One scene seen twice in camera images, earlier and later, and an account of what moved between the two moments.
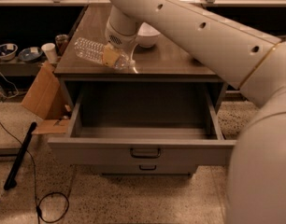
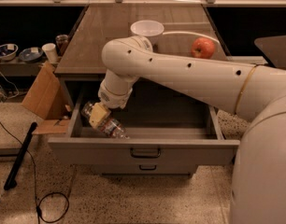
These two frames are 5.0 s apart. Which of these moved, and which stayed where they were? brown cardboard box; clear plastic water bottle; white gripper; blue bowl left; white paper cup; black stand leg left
Moved: clear plastic water bottle; white gripper
Stayed: blue bowl left; black stand leg left; white paper cup; brown cardboard box
